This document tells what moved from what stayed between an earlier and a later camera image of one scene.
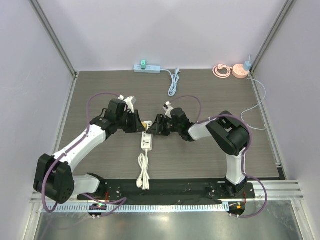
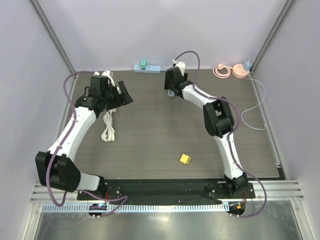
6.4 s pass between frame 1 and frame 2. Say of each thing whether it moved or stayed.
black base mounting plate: stayed
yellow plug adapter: moved
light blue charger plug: stayed
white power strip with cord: moved
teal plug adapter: stayed
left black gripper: moved
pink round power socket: stayed
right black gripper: moved
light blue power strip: stayed
